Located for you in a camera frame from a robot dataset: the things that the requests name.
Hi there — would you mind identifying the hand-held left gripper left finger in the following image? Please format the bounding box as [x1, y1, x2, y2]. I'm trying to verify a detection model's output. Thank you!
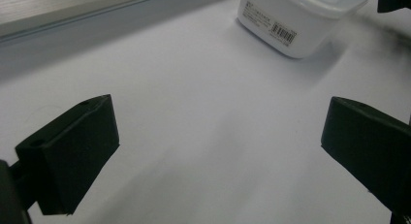
[9, 94, 120, 216]

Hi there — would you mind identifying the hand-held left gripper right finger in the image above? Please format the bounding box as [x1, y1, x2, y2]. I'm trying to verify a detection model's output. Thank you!
[320, 96, 411, 215]

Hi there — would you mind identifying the white plastic container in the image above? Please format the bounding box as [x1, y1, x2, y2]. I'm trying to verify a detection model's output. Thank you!
[237, 0, 373, 59]

